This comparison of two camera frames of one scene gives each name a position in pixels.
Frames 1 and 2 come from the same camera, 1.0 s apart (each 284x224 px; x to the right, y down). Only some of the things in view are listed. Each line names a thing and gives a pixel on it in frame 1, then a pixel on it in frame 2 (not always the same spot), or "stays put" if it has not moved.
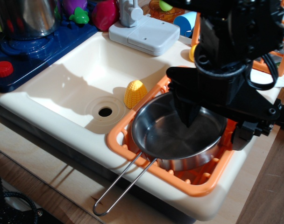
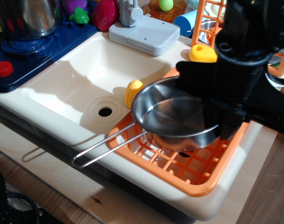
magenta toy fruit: (105, 14) stays put
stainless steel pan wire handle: (119, 193) -> (109, 150)
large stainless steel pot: (26, 19) stays put
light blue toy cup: (186, 23) stays put
